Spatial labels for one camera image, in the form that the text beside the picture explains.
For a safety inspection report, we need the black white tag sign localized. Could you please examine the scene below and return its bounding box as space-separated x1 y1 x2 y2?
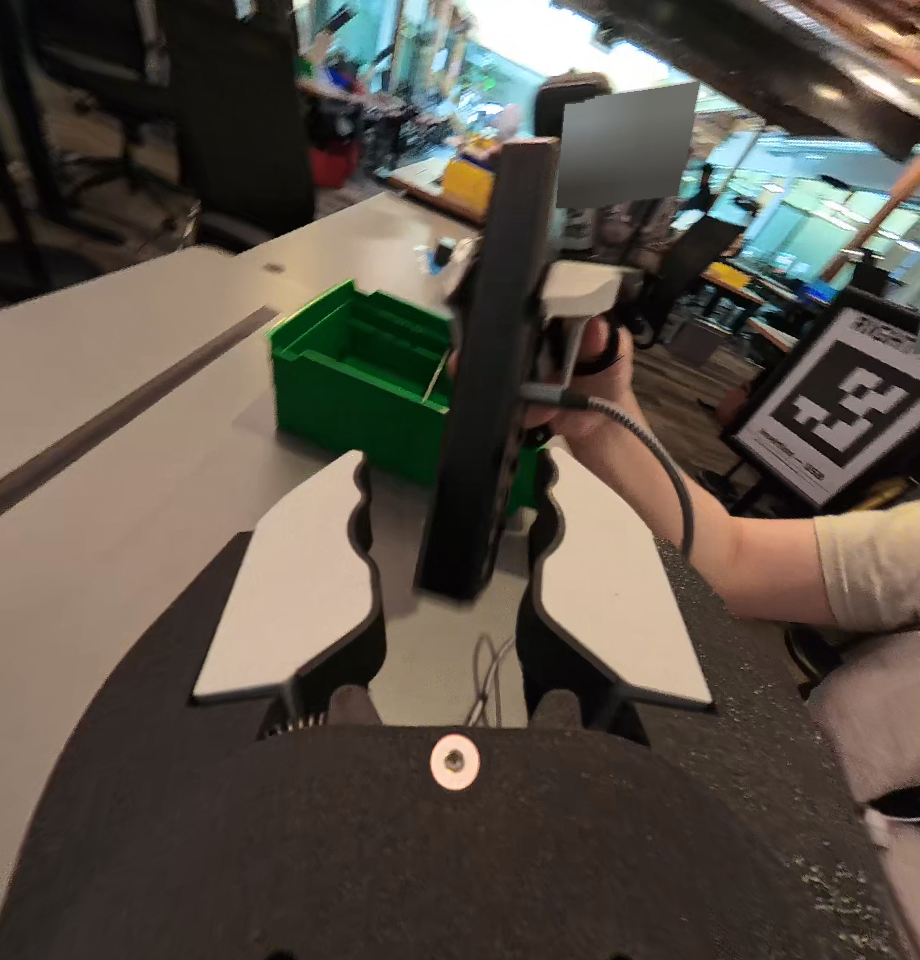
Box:
730 307 920 511

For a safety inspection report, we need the person's right forearm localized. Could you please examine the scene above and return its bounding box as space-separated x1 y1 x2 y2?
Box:
617 420 836 625

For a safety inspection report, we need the yellow storage bin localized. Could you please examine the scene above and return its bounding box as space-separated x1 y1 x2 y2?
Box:
441 153 500 202

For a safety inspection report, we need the black mesh office chair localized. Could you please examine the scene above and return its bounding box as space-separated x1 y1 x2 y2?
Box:
156 0 316 252

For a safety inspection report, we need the red storage bin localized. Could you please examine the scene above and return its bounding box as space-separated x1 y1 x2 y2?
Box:
310 141 361 189

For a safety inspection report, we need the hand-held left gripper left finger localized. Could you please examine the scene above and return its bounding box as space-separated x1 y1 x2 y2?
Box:
192 450 388 725

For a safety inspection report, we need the person's right hand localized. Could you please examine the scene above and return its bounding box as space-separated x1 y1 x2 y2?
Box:
531 315 659 453

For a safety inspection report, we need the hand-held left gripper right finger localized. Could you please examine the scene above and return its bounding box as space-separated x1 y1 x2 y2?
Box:
517 447 716 727

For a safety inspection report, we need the grey braided usb cable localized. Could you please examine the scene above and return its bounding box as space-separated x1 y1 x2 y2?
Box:
466 381 697 727

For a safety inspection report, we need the black usb hub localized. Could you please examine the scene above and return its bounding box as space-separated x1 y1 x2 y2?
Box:
413 137 562 603

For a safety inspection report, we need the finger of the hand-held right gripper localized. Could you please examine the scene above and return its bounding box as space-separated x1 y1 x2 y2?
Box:
441 238 482 303
541 261 626 324

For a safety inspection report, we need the green plastic bin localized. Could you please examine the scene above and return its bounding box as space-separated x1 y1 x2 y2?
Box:
268 279 542 519

